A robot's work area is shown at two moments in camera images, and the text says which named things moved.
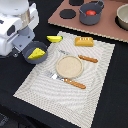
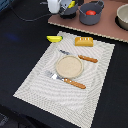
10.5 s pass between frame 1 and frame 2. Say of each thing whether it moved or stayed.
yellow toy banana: stayed
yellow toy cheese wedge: moved
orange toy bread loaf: stayed
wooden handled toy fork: stayed
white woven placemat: stayed
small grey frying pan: moved
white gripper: moved
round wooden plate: stayed
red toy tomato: stayed
